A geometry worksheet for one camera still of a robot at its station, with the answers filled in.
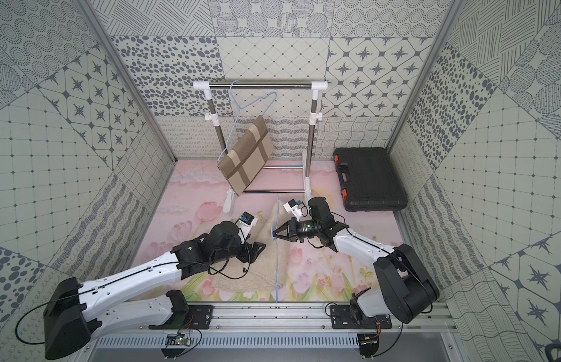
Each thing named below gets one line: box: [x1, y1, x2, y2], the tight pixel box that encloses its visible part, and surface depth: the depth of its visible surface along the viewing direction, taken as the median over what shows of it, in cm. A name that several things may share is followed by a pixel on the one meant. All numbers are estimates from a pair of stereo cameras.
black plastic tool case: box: [333, 147, 408, 212], surface depth 106 cm
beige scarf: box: [213, 199, 291, 293], surface depth 81 cm
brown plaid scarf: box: [217, 114, 275, 197], surface depth 92 cm
